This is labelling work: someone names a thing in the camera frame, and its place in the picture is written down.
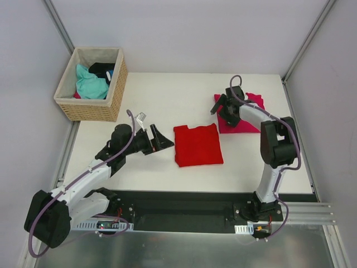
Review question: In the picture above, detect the magenta t shirt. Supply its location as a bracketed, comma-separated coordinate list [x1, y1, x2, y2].
[216, 93, 265, 134]

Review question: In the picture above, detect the red t shirt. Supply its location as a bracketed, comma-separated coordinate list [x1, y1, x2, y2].
[173, 123, 224, 168]

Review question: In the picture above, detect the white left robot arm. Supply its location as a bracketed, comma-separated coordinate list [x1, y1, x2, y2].
[24, 124, 174, 248]

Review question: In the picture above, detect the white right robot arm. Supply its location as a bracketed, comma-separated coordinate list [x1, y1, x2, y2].
[210, 85, 301, 222]

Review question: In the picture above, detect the wicker laundry basket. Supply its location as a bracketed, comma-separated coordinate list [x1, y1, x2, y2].
[54, 47, 128, 122]

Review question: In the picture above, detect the teal t shirt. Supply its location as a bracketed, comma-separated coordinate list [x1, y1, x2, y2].
[75, 64, 109, 100]

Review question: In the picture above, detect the black printed t shirt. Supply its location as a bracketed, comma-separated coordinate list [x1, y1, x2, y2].
[88, 63, 115, 84]

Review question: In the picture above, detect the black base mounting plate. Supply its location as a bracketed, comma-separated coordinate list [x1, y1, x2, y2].
[85, 190, 285, 234]

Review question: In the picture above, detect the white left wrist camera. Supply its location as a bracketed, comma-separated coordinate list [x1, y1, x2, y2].
[135, 112, 146, 130]

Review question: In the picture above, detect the left slotted cable duct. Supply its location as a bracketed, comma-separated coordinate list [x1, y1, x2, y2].
[71, 219, 134, 232]

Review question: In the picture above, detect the slotted cable duct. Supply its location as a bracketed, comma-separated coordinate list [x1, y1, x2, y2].
[71, 219, 134, 232]
[234, 224, 254, 235]

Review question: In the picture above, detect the right aluminium corner post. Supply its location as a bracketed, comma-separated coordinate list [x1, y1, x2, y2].
[282, 0, 338, 85]

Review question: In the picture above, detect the aluminium corner post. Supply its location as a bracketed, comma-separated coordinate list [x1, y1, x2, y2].
[42, 0, 75, 54]
[282, 0, 338, 85]

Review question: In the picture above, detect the right slotted cable duct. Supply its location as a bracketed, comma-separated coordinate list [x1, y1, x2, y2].
[234, 224, 254, 235]

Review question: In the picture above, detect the aluminium frame rail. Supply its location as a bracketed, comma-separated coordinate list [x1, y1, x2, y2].
[287, 202, 337, 225]

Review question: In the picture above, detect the left aluminium corner post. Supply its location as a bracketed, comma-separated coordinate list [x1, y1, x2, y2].
[42, 0, 75, 54]

